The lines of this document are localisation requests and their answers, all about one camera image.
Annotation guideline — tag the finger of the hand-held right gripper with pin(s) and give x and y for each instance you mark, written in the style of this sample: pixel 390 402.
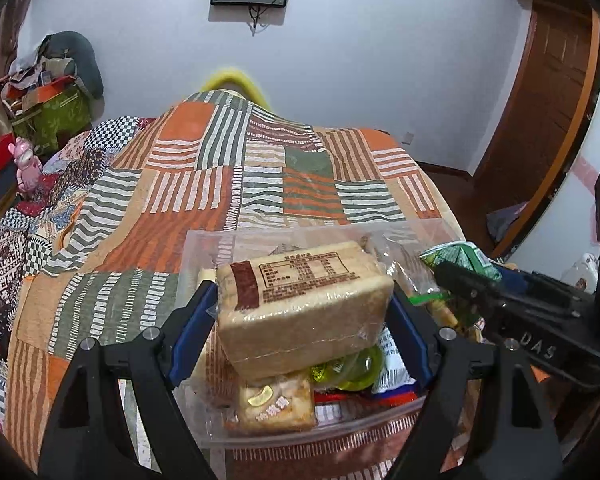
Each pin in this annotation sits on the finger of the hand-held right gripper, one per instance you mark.
pixel 470 285
pixel 517 277

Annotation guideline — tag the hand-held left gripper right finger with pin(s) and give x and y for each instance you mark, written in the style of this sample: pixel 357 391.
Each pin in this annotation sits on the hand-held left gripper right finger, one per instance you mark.
pixel 410 340

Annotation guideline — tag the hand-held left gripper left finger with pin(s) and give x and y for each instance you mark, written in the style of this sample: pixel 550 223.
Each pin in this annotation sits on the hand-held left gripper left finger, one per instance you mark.
pixel 192 335

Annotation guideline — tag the blue white snack packet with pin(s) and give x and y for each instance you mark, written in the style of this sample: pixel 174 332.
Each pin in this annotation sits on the blue white snack packet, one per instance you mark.
pixel 392 360

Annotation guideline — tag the clear plastic container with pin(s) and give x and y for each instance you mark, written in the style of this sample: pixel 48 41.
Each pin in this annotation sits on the clear plastic container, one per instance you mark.
pixel 195 260

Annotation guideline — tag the brick-shaped bread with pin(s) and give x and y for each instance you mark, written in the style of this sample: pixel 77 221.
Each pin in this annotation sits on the brick-shaped bread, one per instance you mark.
pixel 300 310

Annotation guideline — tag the long biscuit packet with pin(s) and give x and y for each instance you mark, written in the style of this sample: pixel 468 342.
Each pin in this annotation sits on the long biscuit packet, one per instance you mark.
pixel 215 360

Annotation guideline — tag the grey cloth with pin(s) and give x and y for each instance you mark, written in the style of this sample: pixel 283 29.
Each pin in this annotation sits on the grey cloth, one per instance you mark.
pixel 502 227

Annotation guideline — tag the white plastic bag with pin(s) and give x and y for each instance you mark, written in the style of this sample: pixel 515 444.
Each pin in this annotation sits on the white plastic bag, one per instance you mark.
pixel 580 272

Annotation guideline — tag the yellow green snack packet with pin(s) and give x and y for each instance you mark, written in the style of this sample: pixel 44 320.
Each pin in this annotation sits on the yellow green snack packet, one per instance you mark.
pixel 347 367

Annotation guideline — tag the clear packet with green edge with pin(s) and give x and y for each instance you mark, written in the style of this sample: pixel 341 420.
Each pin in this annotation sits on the clear packet with green edge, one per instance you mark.
pixel 400 265

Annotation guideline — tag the orange pastry packet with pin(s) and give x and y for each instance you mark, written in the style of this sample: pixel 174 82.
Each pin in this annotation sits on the orange pastry packet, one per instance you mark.
pixel 277 402

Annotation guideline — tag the orange striped patchwork blanket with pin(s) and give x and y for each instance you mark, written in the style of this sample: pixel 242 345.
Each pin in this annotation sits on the orange striped patchwork blanket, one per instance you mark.
pixel 205 185

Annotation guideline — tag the wooden door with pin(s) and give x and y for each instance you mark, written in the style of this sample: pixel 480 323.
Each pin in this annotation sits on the wooden door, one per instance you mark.
pixel 545 110

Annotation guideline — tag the checkered patchwork quilt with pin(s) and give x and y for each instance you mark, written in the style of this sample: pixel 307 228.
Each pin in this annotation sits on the checkered patchwork quilt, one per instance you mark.
pixel 25 250

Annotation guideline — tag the pink toy figure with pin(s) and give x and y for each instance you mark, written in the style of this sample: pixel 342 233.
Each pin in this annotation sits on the pink toy figure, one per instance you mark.
pixel 25 167

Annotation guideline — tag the yellow pillow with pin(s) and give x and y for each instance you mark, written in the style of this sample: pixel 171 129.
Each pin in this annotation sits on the yellow pillow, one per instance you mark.
pixel 235 80

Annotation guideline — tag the orange cardboard box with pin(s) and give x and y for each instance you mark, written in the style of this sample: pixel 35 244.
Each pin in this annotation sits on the orange cardboard box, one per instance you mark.
pixel 45 89

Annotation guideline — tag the brown striped curtain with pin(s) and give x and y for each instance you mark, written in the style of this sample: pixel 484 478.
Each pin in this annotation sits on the brown striped curtain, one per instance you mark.
pixel 0 60

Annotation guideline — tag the wall socket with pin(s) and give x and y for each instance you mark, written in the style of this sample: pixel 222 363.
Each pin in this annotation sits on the wall socket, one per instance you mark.
pixel 406 136

